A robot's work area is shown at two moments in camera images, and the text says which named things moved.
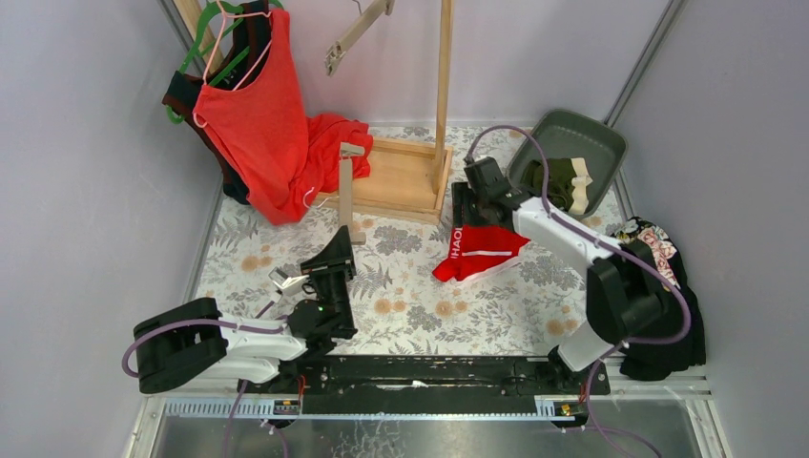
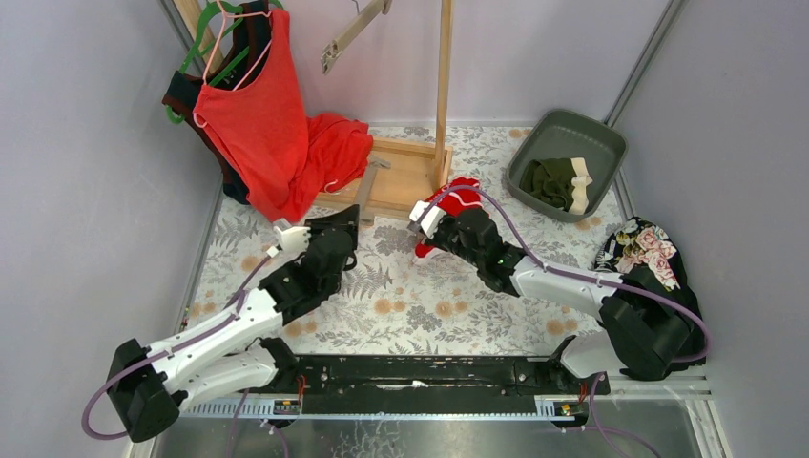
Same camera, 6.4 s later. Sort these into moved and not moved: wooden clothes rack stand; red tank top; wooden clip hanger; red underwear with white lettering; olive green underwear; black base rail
Moved: wooden clip hanger; red underwear with white lettering
Not moved: olive green underwear; wooden clothes rack stand; black base rail; red tank top
